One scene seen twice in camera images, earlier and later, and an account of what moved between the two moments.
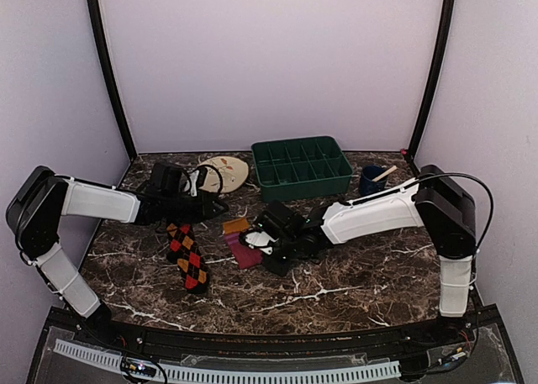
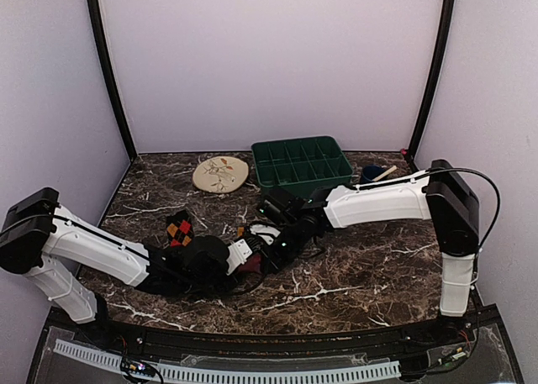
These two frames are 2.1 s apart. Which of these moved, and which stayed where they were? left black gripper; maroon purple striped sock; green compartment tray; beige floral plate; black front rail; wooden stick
Moved: left black gripper; maroon purple striped sock
Stayed: beige floral plate; green compartment tray; black front rail; wooden stick
